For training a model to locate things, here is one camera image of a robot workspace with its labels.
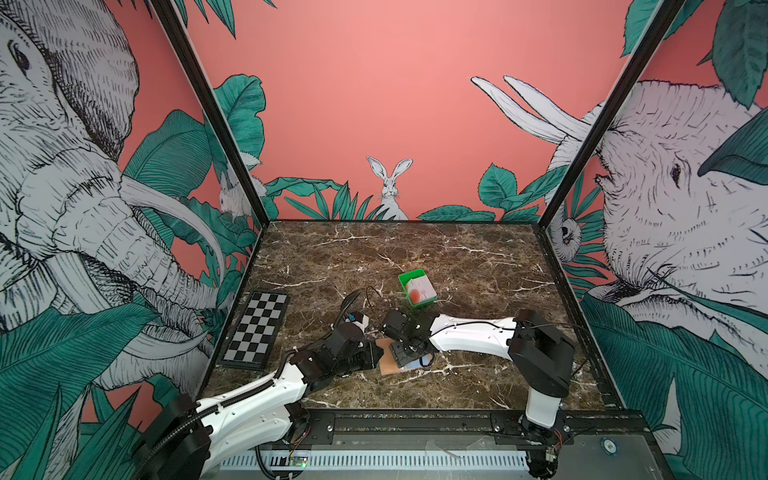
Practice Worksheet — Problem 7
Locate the pink leather card holder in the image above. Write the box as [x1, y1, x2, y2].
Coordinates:
[375, 338, 434, 376]

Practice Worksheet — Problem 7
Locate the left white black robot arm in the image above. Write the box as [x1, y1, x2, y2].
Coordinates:
[132, 322, 383, 479]

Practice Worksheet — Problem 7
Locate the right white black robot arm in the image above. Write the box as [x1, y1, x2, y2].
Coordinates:
[377, 309, 576, 446]

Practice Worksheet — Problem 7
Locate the white red credit card stack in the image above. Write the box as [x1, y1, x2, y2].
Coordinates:
[406, 275, 437, 305]

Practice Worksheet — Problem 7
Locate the green plastic tray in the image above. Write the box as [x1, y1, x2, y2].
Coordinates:
[398, 269, 438, 308]

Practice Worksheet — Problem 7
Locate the black white checkerboard plate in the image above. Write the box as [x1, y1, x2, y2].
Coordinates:
[219, 290, 290, 372]

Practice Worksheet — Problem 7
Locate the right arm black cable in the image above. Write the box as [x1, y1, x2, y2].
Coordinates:
[428, 319, 595, 379]

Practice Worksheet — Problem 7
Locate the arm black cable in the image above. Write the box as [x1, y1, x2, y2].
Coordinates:
[337, 285, 385, 328]
[428, 319, 595, 379]

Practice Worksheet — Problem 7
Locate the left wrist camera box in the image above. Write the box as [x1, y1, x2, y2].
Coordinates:
[347, 311, 370, 333]

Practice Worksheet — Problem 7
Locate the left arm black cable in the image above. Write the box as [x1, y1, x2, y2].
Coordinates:
[337, 285, 385, 328]

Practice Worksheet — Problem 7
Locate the white slotted cable duct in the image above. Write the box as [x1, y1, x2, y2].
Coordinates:
[220, 450, 529, 472]

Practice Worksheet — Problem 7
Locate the black front mounting rail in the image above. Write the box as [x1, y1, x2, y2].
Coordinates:
[301, 409, 652, 447]

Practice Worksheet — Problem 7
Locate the left black frame post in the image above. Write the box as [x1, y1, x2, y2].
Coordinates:
[151, 0, 270, 229]

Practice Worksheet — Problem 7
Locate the black frame post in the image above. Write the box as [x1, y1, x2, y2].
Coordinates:
[151, 0, 270, 229]
[537, 0, 685, 230]

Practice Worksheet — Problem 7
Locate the right black frame post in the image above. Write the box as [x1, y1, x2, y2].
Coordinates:
[537, 0, 685, 230]

